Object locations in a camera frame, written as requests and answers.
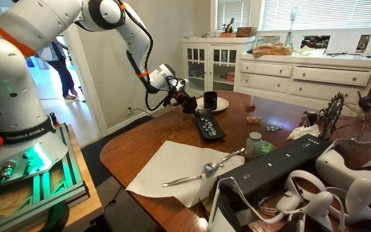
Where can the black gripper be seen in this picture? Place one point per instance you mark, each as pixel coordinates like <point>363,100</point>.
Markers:
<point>182,97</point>

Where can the black rectangular plate with pebbles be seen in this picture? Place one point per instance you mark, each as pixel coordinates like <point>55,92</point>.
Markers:
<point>211,130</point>

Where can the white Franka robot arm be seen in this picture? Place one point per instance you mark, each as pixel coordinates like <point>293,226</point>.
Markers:
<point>5,86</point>

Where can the white round plate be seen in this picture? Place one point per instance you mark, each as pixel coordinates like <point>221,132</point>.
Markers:
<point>222,105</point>

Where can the black mug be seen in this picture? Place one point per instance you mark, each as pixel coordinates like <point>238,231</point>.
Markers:
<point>210,101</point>

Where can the silver spoon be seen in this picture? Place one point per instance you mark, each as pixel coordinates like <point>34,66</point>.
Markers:
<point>225,158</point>

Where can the small brown object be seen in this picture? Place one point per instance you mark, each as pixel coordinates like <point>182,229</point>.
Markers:
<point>253,120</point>

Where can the small glass jar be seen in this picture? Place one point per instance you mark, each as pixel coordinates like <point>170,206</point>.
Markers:
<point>252,149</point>

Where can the white cloth napkin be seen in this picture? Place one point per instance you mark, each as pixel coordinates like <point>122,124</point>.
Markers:
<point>163,172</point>

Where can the loose green glass pebbles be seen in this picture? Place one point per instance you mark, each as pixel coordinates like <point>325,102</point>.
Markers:
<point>273,130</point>

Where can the small green packet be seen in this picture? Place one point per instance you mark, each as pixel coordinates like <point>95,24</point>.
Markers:
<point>266,149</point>

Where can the brown box on cabinet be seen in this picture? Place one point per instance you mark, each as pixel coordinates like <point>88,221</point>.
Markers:
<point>243,33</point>

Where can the bread loaf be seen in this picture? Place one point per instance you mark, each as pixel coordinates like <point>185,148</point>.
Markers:
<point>270,51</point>

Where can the long black box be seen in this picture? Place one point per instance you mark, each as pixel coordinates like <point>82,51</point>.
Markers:
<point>275,166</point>

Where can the narrow white window blind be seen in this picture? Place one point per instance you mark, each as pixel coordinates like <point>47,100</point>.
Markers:
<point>233,14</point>

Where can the dark rug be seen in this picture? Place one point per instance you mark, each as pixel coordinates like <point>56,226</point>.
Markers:
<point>95,155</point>

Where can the crumpled white tissue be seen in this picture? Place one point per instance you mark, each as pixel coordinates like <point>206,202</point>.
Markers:
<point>302,132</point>

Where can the white dresser with drawers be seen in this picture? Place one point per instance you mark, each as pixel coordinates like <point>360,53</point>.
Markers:
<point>305,75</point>

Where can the small dark object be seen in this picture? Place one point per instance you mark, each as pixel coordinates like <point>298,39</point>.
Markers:
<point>309,119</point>

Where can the ornate metal stand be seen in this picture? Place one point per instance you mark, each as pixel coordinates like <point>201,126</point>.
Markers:
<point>332,114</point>

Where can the person in dark trousers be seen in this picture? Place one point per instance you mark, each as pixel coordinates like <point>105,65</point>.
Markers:
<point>60,69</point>

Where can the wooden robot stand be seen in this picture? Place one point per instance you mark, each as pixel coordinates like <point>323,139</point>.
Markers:
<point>86,207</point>

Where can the white VR controller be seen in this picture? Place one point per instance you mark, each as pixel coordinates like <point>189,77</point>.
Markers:
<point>309,204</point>

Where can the wide white window blind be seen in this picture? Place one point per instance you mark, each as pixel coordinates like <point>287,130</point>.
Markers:
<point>318,14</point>

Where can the white VR headset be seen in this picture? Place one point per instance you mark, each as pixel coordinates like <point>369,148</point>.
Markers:
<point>344,172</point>

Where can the black object on chair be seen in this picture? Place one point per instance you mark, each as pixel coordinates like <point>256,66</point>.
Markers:
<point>367,102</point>

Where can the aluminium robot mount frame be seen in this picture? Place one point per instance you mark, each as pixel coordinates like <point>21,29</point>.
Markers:
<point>43,189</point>

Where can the small photo frame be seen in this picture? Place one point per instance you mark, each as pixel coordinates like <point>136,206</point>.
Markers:
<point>363,43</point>

